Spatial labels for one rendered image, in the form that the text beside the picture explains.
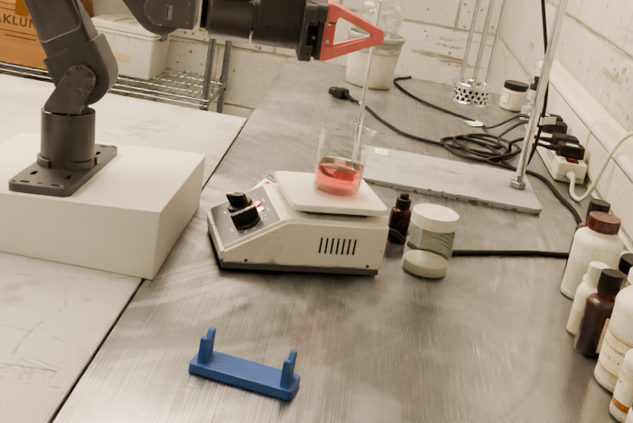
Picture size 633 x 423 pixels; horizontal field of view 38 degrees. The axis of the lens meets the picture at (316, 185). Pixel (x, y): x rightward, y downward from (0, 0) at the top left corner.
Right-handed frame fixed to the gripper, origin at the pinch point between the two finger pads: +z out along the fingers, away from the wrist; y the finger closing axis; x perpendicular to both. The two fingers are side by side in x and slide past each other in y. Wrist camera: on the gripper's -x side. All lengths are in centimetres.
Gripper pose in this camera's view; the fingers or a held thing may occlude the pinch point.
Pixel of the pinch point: (376, 36)
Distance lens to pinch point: 108.3
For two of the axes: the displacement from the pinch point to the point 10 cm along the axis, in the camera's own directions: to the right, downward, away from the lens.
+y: -0.8, -3.3, 9.4
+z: 9.9, 1.2, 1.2
